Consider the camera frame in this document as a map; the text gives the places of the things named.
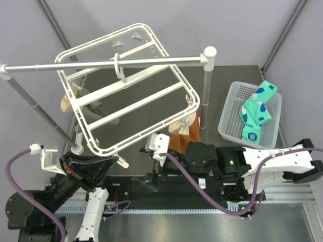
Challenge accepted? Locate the silver white drying rack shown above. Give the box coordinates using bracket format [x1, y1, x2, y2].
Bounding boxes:
[1, 46, 217, 157]

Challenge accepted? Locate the orange brown sock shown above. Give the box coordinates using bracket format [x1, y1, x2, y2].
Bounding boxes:
[169, 116, 200, 154]

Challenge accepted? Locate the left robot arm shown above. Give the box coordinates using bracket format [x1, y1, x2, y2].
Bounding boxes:
[5, 149, 118, 241]

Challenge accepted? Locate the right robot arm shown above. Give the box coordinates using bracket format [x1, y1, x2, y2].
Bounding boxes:
[136, 135, 322, 203]

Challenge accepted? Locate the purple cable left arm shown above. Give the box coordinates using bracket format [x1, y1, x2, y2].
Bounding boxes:
[5, 148, 67, 242]

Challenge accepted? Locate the dark grey table mat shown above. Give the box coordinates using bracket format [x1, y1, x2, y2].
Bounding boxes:
[60, 65, 301, 182]

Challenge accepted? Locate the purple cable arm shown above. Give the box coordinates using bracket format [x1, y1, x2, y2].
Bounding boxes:
[160, 147, 323, 216]
[5, 148, 67, 242]

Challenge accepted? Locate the beige sock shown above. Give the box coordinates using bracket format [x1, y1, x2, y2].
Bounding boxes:
[168, 113, 196, 136]
[61, 82, 82, 112]

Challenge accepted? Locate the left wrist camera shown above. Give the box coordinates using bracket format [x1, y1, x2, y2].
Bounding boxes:
[29, 143, 66, 175]

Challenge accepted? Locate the white perforated plastic basket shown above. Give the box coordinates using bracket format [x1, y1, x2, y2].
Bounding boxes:
[218, 80, 282, 149]

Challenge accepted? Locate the beige sock left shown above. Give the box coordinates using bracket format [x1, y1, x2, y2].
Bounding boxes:
[61, 82, 82, 112]

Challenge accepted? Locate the white slotted cable duct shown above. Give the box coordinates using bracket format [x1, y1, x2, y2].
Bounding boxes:
[56, 203, 240, 215]

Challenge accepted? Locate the beige sock right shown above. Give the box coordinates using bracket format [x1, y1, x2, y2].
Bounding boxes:
[168, 113, 196, 136]

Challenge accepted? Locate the grey sock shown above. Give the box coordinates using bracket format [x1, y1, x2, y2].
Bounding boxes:
[76, 88, 120, 125]

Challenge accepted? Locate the white square clip hanger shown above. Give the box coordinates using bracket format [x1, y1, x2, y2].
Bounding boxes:
[55, 23, 193, 168]

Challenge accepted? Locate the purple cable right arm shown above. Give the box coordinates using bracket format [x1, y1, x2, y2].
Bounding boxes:
[160, 147, 323, 216]

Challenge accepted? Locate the teal sock upper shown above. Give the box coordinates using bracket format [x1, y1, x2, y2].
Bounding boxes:
[243, 80, 278, 126]

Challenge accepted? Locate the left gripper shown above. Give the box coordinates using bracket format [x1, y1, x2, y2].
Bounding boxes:
[43, 148, 118, 216]

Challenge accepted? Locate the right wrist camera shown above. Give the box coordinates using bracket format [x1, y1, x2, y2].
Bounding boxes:
[144, 133, 170, 166]

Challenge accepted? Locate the short purple cable loop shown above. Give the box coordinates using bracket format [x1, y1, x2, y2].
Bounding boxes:
[100, 200, 131, 218]

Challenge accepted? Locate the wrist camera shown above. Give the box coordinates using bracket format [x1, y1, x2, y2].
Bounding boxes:
[144, 133, 170, 166]
[29, 143, 66, 175]

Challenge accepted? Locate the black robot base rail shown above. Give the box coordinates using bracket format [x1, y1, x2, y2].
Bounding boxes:
[105, 176, 268, 210]

